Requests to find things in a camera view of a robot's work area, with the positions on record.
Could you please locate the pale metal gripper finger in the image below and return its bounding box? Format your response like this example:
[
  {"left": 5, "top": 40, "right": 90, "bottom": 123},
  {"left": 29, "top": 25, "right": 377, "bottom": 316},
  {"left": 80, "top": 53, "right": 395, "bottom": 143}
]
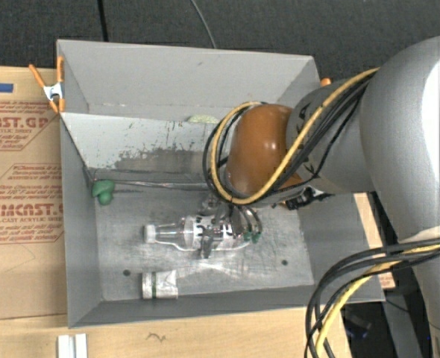
[
  {"left": 194, "top": 216, "right": 216, "bottom": 235},
  {"left": 199, "top": 235, "right": 216, "bottom": 260}
]

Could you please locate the clear plastic bottle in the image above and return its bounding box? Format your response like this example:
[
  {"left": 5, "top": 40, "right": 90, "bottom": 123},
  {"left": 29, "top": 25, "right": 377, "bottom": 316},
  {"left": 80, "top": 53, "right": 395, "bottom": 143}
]
[{"left": 142, "top": 214, "right": 253, "bottom": 253}]

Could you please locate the white packet with green band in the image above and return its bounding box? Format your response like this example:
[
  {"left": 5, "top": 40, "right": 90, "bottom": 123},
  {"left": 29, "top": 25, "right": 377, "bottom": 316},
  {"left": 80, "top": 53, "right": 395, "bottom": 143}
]
[{"left": 141, "top": 269, "right": 179, "bottom": 301}]

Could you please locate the grey metal bin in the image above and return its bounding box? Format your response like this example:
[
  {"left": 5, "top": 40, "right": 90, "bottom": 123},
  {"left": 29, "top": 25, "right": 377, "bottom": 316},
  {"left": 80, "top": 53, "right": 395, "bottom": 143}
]
[{"left": 55, "top": 38, "right": 387, "bottom": 330}]

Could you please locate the brown cardboard board red print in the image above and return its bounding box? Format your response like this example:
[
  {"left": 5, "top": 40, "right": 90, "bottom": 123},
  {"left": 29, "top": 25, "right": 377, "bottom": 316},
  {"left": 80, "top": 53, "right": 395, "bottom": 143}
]
[{"left": 0, "top": 64, "right": 69, "bottom": 321}]

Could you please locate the black cylinder on white bracket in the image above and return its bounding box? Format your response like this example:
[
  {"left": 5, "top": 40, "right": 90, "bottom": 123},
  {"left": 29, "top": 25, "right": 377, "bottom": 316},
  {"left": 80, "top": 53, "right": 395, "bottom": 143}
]
[{"left": 272, "top": 184, "right": 335, "bottom": 211}]

